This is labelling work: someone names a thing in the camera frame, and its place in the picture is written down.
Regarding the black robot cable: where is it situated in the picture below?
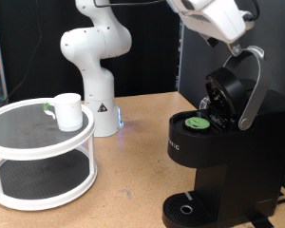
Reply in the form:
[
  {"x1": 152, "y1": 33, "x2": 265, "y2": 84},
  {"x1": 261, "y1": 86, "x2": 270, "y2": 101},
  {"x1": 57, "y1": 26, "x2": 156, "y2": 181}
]
[{"x1": 93, "y1": 0, "x2": 166, "y2": 9}]

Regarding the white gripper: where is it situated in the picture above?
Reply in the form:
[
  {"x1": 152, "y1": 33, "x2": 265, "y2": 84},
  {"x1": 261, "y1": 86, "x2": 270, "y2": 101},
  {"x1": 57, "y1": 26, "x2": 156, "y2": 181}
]
[{"x1": 180, "y1": 0, "x2": 248, "y2": 58}]

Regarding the Keurig lid with silver handle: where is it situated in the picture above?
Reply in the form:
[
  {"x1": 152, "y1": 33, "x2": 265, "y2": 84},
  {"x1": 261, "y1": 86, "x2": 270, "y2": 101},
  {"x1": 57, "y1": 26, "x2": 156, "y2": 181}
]
[{"x1": 199, "y1": 45, "x2": 272, "y2": 131}]

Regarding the black backdrop curtain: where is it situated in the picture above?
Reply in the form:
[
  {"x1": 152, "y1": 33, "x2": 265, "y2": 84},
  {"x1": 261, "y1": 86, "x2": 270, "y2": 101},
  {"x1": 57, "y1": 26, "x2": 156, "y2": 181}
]
[{"x1": 0, "y1": 0, "x2": 181, "y2": 103}]

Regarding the black Keurig coffee machine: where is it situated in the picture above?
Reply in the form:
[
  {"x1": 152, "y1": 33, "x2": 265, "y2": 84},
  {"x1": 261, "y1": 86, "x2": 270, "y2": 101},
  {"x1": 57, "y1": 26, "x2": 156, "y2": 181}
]
[{"x1": 161, "y1": 79, "x2": 285, "y2": 228}]

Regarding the white mug green taped handle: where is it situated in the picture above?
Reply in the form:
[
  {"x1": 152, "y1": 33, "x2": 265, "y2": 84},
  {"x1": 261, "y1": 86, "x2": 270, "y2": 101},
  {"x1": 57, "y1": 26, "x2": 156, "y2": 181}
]
[{"x1": 43, "y1": 92, "x2": 84, "y2": 133}]

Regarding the black hanging background cable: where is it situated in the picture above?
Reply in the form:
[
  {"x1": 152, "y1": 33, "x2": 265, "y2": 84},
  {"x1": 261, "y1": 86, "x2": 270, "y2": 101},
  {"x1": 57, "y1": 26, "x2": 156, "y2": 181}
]
[{"x1": 8, "y1": 0, "x2": 46, "y2": 103}]

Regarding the white two-tier turntable rack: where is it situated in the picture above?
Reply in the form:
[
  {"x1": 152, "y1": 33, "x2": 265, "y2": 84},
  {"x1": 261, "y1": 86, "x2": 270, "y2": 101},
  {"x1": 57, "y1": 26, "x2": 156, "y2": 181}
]
[{"x1": 0, "y1": 97, "x2": 98, "y2": 212}]

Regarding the dark grey partition panel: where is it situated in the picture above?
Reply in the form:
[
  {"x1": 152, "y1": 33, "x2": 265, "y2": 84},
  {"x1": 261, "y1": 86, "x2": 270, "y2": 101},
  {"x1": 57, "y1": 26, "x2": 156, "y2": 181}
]
[{"x1": 179, "y1": 0, "x2": 285, "y2": 105}]

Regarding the green topped coffee pod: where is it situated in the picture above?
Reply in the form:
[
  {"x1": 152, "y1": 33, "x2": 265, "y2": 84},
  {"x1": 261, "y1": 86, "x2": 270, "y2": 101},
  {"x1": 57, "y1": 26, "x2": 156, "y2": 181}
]
[{"x1": 183, "y1": 116, "x2": 212, "y2": 131}]

